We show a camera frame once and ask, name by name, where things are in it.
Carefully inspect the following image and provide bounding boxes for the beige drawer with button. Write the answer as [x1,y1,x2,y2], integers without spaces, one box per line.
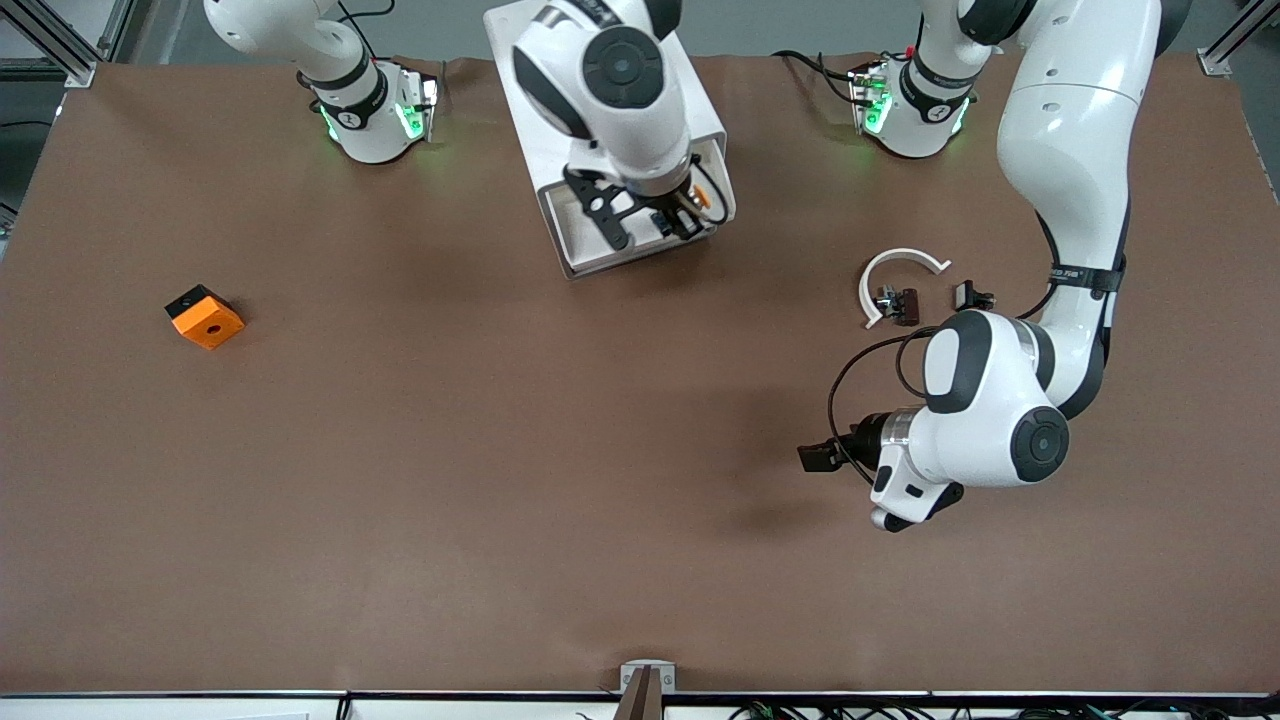
[540,135,739,273]

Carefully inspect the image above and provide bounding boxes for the white drawer cabinet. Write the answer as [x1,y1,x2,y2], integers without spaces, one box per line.
[484,0,728,281]

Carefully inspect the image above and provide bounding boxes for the dark brown small component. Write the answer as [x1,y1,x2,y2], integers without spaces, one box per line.
[875,286,921,328]

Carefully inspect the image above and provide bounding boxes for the metal connector plate green lights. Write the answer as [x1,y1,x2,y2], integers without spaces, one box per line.
[398,72,441,143]
[848,62,893,136]

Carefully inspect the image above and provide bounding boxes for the orange and black box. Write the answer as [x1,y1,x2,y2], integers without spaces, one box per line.
[164,284,246,351]

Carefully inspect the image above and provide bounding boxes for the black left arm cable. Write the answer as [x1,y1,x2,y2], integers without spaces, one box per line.
[826,325,943,487]

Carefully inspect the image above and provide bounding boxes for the white curved plastic ring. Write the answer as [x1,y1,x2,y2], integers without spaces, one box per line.
[858,247,952,330]

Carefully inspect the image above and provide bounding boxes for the black base cable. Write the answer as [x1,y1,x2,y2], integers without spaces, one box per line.
[772,48,863,83]

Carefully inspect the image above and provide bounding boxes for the black cable bundle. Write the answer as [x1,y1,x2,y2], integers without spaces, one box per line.
[730,700,1136,720]

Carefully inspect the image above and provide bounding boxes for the grey metal bracket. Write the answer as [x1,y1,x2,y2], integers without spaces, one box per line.
[619,659,677,695]

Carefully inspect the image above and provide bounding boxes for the white table frame rail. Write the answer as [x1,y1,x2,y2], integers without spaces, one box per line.
[0,690,1280,720]

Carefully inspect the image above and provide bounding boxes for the aluminium frame profile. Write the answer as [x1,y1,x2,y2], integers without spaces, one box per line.
[0,0,136,91]
[1198,0,1280,78]

